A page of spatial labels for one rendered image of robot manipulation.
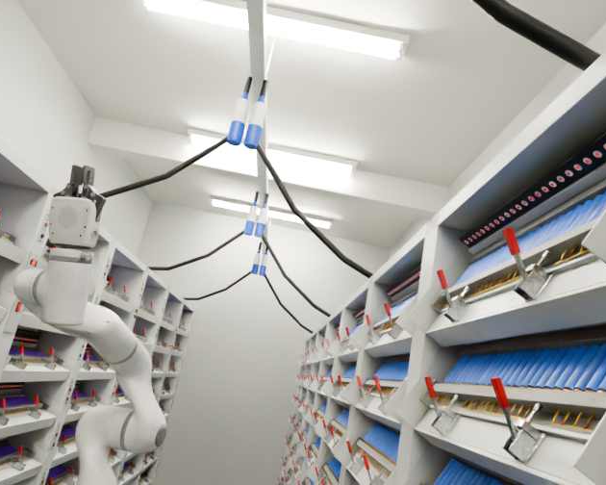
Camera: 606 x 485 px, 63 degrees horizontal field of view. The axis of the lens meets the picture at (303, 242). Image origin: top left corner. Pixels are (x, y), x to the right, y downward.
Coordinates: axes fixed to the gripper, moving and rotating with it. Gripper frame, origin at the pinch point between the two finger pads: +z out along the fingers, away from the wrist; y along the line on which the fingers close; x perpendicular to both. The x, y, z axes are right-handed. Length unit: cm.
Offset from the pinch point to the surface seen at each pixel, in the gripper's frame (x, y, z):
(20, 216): 55, 66, -5
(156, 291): 256, 121, -36
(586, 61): -26, -89, 13
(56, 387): 110, 85, -77
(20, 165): 39, 53, 10
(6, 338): 53, 62, -47
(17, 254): 49, 59, -18
